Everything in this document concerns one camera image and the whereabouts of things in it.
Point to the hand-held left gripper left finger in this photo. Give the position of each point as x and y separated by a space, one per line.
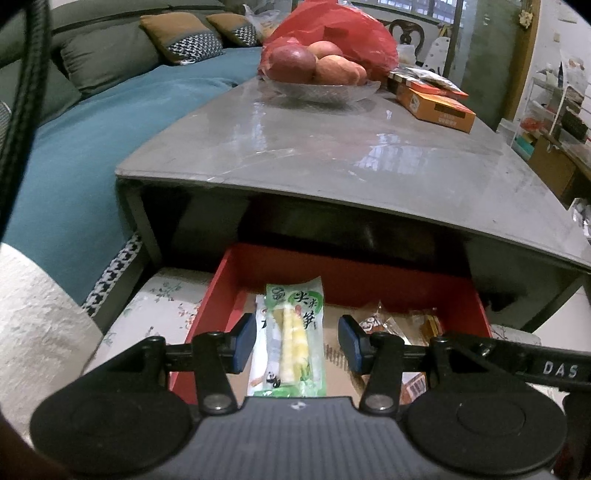
244 344

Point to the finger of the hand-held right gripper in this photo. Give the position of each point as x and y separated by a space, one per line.
489 353

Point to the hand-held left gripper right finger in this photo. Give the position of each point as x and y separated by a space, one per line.
353 344

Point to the white orange snack packet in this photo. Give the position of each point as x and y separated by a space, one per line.
259 341

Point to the small dark cartoon packet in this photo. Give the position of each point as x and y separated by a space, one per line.
374 323

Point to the green bamboo shoot packet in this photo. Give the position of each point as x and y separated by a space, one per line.
295 332

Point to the brown snack packet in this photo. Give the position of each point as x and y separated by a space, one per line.
415 387

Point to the red drawer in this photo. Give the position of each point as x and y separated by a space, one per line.
323 272

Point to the floral cloth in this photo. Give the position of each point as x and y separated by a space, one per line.
152 304

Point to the grey coffee table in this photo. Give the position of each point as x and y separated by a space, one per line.
323 152

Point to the brown cardboard box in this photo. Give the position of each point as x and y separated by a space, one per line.
549 166

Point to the white fleece throw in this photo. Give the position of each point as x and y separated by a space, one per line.
41 323

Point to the teal sofa with cushions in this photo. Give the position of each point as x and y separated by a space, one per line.
92 161

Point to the orange cardboard box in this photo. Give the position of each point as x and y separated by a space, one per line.
443 115

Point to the glass fruit bowl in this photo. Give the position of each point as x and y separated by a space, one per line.
323 92

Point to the orange black flat box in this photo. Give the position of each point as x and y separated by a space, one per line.
397 81

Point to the red yellow apple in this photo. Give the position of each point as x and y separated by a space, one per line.
361 76
325 48
337 71

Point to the cluttered storage shelf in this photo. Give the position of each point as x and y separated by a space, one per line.
554 92

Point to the white foil packet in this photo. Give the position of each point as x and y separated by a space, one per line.
436 78

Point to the dark red apple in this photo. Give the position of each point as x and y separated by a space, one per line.
291 64

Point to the green glass partition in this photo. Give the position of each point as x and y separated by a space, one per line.
485 60

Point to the ironing board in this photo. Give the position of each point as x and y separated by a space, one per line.
441 55

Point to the red plastic bag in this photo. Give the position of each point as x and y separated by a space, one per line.
351 32

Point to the green sofa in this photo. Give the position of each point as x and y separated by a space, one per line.
106 55

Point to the dark wooden chair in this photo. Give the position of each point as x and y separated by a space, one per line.
406 27

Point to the brown patterned pillow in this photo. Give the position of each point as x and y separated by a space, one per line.
226 23
175 30

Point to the clear plastic bag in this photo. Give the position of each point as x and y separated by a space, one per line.
263 21

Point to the small hanging ornament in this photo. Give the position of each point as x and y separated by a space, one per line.
525 19

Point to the window with grille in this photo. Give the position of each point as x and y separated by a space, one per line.
415 7

